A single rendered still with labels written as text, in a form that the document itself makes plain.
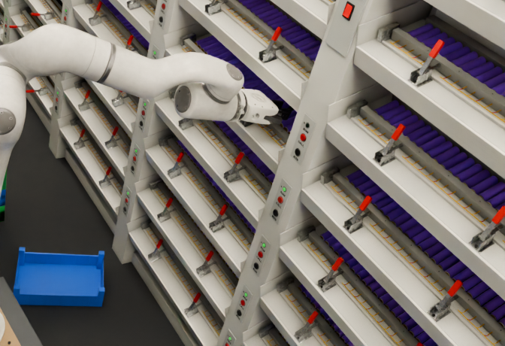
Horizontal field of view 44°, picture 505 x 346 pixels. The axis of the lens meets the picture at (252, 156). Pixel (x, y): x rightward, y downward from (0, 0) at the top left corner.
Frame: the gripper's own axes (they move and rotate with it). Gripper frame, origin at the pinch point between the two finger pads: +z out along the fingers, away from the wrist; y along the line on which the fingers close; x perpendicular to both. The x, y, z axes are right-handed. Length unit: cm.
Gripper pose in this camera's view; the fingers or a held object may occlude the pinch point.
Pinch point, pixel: (279, 110)
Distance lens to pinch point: 165.7
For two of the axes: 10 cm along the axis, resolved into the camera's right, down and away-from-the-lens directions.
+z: 7.3, 0.3, 6.9
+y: -5.5, -5.8, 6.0
